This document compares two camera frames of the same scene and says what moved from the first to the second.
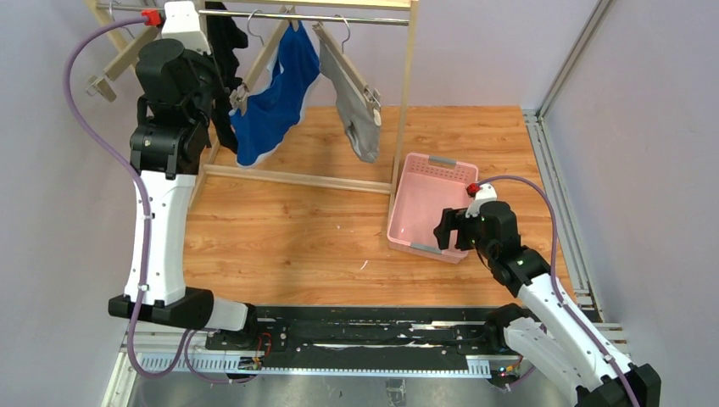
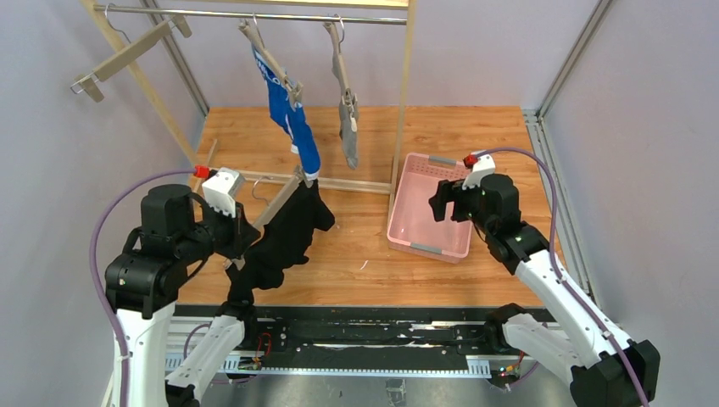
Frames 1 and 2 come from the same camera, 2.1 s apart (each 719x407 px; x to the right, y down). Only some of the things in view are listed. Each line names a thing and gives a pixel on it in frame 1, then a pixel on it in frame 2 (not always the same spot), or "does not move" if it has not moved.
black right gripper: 449,229 -> 456,201
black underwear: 226,38 -> 285,242
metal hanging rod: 270,15 does not move
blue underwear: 271,111 -> 292,119
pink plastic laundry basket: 425,186 does not move
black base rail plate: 365,337 does not move
